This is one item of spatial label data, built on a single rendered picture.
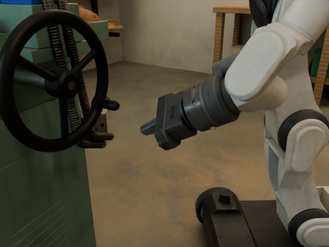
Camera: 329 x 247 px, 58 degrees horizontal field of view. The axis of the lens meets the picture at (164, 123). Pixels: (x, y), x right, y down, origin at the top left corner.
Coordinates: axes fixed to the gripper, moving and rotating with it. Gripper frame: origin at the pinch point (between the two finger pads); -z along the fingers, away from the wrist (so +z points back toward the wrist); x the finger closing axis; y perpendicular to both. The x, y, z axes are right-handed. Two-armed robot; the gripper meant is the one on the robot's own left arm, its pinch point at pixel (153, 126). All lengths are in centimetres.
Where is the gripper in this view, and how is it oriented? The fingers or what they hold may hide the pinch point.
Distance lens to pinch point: 63.1
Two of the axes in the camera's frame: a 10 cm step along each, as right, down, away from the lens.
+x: 0.8, -8.4, 5.4
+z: 7.6, -3.0, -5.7
